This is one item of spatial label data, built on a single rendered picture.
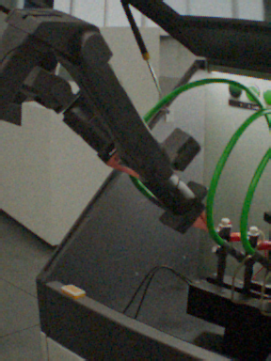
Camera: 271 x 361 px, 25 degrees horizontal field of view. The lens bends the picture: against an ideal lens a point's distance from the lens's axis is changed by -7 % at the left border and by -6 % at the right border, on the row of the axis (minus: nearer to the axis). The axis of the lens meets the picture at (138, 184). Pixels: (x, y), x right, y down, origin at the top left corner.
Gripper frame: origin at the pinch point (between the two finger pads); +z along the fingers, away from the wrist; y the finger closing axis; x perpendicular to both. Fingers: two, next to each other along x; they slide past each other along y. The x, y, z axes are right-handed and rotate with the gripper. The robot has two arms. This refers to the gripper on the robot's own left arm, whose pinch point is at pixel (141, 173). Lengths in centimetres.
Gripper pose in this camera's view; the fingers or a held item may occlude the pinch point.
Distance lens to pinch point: 131.7
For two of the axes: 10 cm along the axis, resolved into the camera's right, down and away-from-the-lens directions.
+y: -0.3, -0.3, 10.0
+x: -6.7, 7.4, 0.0
